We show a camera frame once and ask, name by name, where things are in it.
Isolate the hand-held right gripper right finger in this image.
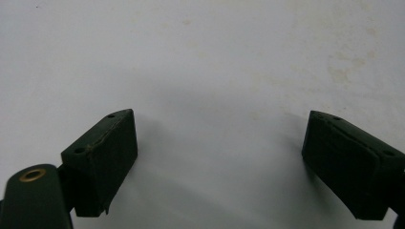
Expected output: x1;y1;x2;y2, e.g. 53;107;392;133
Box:
301;110;405;221

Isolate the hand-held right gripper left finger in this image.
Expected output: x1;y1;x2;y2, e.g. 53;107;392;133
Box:
57;108;139;219

